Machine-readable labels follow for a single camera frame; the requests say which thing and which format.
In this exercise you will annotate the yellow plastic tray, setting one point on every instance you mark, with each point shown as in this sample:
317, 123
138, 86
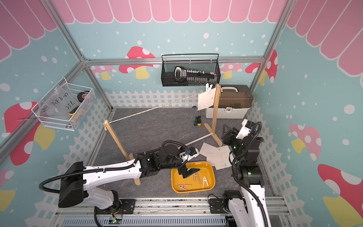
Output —
206, 169

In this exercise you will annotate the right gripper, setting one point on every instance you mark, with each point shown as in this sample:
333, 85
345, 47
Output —
233, 132

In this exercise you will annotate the white clothespin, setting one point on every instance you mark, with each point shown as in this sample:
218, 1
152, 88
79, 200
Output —
205, 183
208, 88

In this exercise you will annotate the black white tool in basket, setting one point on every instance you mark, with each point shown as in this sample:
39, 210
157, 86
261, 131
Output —
193, 76

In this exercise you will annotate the clear wire wall basket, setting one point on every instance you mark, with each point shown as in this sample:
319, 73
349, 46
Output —
53, 109

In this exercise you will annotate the black tape roll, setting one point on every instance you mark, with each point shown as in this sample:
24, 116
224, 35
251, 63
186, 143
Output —
81, 96

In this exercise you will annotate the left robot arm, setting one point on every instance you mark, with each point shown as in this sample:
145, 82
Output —
80, 184

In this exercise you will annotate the yellow black utility knife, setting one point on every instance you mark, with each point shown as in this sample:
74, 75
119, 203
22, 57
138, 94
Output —
72, 112

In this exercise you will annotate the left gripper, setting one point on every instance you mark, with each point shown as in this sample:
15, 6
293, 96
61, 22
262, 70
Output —
182, 170

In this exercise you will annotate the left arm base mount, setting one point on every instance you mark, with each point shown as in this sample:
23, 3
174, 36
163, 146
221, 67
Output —
123, 206

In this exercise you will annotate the postcard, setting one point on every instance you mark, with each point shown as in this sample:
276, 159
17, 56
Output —
207, 149
206, 99
219, 157

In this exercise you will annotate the brown white toolbox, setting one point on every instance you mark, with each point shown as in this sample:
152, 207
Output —
234, 102

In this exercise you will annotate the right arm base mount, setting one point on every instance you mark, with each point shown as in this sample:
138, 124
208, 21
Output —
222, 205

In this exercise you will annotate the black mesh wall basket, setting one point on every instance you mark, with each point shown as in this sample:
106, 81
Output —
199, 62

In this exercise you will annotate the green yellow screwdriver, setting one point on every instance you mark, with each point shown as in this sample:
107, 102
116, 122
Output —
197, 121

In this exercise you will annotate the wooden clothesline rack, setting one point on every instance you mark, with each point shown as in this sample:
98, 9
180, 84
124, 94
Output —
109, 128

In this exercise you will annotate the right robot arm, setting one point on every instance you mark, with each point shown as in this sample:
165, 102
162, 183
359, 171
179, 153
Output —
247, 206

